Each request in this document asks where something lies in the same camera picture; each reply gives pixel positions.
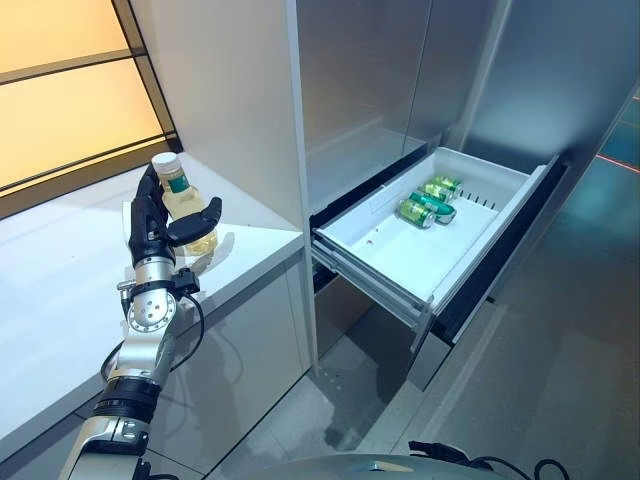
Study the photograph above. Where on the amber glowing window dark frame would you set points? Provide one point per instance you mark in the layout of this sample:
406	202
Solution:
60	100

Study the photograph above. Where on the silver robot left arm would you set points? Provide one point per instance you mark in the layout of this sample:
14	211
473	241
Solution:
140	350

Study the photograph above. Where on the white fridge drawer steel front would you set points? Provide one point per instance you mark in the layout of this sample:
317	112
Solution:
400	250

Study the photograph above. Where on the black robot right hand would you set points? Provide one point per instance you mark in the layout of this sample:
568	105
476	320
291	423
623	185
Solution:
440	451

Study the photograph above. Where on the tall white cabinet panel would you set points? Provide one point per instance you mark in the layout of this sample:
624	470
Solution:
225	100

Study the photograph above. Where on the stainless steel fridge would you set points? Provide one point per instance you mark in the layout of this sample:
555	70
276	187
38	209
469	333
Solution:
360	100

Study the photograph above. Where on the white counter cabinet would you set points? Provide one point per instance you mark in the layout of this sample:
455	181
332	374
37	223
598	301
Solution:
65	280

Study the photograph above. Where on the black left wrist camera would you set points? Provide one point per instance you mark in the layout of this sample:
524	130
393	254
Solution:
186	281

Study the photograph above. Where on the steel bottom fridge drawer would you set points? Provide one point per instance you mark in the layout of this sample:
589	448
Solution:
430	355

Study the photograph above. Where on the grey robot torso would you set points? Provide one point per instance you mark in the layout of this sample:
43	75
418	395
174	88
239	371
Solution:
360	462

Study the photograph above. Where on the clear bottle yellow drink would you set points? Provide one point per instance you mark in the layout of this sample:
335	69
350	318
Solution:
182	202

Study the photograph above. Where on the green drink can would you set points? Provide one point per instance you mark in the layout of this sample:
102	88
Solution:
436	204
415	212
442	186

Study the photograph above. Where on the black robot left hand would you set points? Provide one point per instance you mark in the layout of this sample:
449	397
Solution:
147	235

